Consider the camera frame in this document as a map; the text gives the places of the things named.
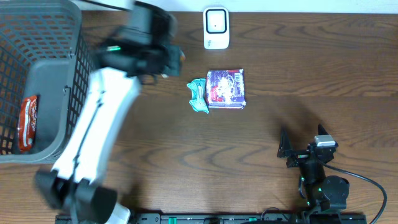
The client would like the teal wrapper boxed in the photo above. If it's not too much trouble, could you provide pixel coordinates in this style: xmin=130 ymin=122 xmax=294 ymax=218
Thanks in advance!
xmin=187 ymin=78 xmax=209 ymax=114

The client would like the purple snack packet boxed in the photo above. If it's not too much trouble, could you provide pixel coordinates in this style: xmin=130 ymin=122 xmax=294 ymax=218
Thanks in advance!
xmin=206 ymin=68 xmax=246 ymax=109

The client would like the red snack bar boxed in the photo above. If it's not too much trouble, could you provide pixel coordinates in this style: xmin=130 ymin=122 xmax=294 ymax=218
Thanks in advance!
xmin=17 ymin=95 xmax=38 ymax=152

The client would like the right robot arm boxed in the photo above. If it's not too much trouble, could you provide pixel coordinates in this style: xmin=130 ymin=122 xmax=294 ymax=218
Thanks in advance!
xmin=277 ymin=124 xmax=349 ymax=213

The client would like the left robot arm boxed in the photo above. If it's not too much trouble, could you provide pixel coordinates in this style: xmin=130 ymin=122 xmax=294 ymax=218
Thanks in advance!
xmin=35 ymin=1 xmax=183 ymax=223

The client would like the grey plastic basket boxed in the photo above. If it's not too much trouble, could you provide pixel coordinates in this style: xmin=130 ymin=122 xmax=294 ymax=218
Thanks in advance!
xmin=1 ymin=1 xmax=96 ymax=164

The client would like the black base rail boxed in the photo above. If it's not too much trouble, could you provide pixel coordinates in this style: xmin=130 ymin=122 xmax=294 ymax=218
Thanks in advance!
xmin=128 ymin=212 xmax=367 ymax=224

